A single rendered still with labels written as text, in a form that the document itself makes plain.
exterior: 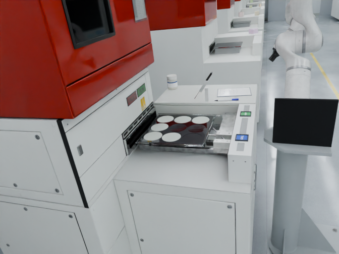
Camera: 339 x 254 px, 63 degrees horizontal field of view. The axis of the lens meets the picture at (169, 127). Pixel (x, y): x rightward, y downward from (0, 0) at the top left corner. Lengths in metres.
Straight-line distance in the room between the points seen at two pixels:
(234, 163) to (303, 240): 1.02
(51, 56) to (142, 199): 0.75
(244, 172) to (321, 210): 1.30
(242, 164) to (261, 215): 1.15
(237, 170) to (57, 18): 0.86
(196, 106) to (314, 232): 1.06
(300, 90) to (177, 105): 0.70
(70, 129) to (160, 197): 0.52
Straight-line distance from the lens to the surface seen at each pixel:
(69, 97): 0.98
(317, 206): 2.44
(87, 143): 1.15
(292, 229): 1.92
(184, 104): 1.70
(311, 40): 1.63
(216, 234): 1.36
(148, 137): 1.47
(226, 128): 1.53
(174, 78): 1.94
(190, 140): 1.39
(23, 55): 1.03
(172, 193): 1.26
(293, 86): 1.52
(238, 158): 1.15
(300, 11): 1.58
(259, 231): 2.17
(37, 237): 1.60
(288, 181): 1.68
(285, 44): 1.62
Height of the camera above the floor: 1.57
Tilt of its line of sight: 26 degrees down
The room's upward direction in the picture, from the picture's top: 7 degrees counter-clockwise
